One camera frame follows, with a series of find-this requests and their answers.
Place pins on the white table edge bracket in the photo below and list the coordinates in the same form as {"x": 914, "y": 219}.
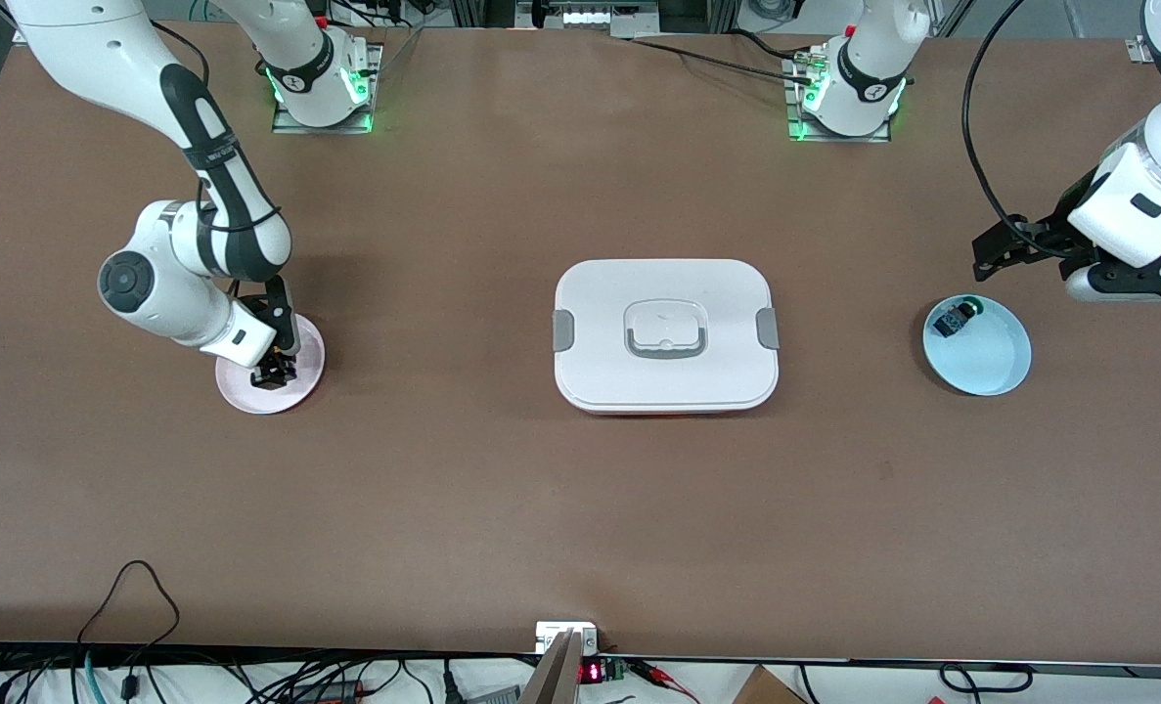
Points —
{"x": 551, "y": 634}

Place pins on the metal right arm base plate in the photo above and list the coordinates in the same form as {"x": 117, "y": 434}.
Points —
{"x": 291, "y": 127}

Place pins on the grey slanted beam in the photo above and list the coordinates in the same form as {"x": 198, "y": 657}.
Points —
{"x": 551, "y": 680}

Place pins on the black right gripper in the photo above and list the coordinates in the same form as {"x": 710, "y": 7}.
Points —
{"x": 273, "y": 371}

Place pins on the brown cardboard piece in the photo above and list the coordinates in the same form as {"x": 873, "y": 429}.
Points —
{"x": 766, "y": 689}

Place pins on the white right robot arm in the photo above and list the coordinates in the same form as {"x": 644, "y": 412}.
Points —
{"x": 169, "y": 293}

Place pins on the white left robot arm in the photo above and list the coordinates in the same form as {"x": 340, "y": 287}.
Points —
{"x": 1147, "y": 196}

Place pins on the black power adapter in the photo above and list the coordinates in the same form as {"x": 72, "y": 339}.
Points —
{"x": 331, "y": 691}

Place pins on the small red display board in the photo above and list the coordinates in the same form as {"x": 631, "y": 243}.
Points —
{"x": 600, "y": 672}

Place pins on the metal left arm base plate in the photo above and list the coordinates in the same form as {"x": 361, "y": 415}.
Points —
{"x": 834, "y": 137}

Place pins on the red clip leads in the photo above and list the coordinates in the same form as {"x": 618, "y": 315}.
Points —
{"x": 663, "y": 680}

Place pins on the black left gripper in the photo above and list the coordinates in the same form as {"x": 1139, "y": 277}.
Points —
{"x": 1048, "y": 238}

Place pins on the pink round plate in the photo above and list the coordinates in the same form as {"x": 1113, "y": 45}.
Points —
{"x": 247, "y": 391}

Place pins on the light blue round plate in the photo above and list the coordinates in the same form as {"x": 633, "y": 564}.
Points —
{"x": 986, "y": 357}

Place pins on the aluminium frame rail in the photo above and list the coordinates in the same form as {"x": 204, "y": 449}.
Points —
{"x": 1139, "y": 49}

